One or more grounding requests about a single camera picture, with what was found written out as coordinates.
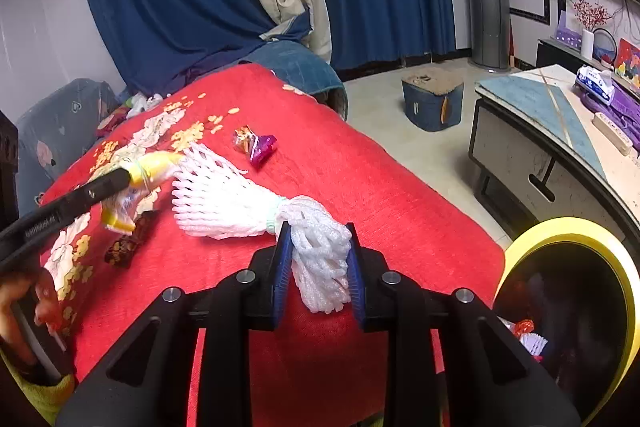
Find red plastic bag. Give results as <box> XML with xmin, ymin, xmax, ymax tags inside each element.
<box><xmin>512</xmin><ymin>320</ymin><xmax>535</xmax><ymax>338</ymax></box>

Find dark brown snack wrapper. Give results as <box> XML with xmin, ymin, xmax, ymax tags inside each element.
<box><xmin>103</xmin><ymin>210</ymin><xmax>160</xmax><ymax>269</ymax></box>

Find white foam net sleeve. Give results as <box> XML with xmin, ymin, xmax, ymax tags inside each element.
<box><xmin>172</xmin><ymin>144</ymin><xmax>352</xmax><ymax>314</ymax></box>

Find yellow white snack bag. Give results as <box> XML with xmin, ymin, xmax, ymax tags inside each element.
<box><xmin>101</xmin><ymin>150</ymin><xmax>183</xmax><ymax>235</ymax></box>

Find orange purple snack wrapper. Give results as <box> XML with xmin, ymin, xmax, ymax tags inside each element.
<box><xmin>233</xmin><ymin>126</ymin><xmax>278</xmax><ymax>169</ymax></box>

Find green sleeve left forearm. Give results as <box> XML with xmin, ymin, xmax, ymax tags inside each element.
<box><xmin>1</xmin><ymin>353</ymin><xmax>76</xmax><ymax>426</ymax></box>

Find yellow rimmed trash bin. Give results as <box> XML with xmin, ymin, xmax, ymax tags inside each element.
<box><xmin>494</xmin><ymin>217</ymin><xmax>639</xmax><ymax>426</ymax></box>

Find left hand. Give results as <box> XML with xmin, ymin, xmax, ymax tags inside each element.
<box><xmin>1</xmin><ymin>269</ymin><xmax>62</xmax><ymax>366</ymax></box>

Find grey sofa cushion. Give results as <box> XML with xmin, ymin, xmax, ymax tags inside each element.
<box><xmin>16</xmin><ymin>78</ymin><xmax>117</xmax><ymax>215</ymax></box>

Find red floral blanket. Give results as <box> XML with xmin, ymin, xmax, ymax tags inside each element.
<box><xmin>56</xmin><ymin>64</ymin><xmax>504</xmax><ymax>426</ymax></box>

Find plush toys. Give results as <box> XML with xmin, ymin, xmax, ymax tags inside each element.
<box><xmin>96</xmin><ymin>92</ymin><xmax>164</xmax><ymax>138</ymax></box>

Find coffee table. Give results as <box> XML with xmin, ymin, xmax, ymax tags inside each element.
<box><xmin>469</xmin><ymin>65</ymin><xmax>639</xmax><ymax>249</ymax></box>

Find blue denim sofa cover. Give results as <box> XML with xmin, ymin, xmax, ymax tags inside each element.
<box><xmin>119</xmin><ymin>38</ymin><xmax>350</xmax><ymax>120</ymax></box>

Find blue storage stool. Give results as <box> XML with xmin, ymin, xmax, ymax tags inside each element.
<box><xmin>401</xmin><ymin>67</ymin><xmax>464</xmax><ymax>132</ymax></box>

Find purple cloth bag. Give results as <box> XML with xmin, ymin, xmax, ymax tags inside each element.
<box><xmin>580</xmin><ymin>84</ymin><xmax>640</xmax><ymax>152</ymax></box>

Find tissue pack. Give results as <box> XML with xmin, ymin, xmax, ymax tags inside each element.
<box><xmin>575</xmin><ymin>66</ymin><xmax>615</xmax><ymax>106</ymax></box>

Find black tv cabinet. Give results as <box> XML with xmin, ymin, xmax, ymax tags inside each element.
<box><xmin>536</xmin><ymin>38</ymin><xmax>639</xmax><ymax>98</ymax></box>

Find colourful painting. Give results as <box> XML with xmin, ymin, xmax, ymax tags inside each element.
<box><xmin>615</xmin><ymin>38</ymin><xmax>640</xmax><ymax>89</ymax></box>

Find round mirror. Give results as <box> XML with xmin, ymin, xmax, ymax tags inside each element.
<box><xmin>592</xmin><ymin>27</ymin><xmax>618</xmax><ymax>67</ymax></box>

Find purple box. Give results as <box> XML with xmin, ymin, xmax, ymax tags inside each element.
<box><xmin>554</xmin><ymin>11</ymin><xmax>582</xmax><ymax>50</ymax></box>

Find white vase red flowers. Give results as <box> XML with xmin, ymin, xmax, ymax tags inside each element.
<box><xmin>573</xmin><ymin>0</ymin><xmax>612</xmax><ymax>60</ymax></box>

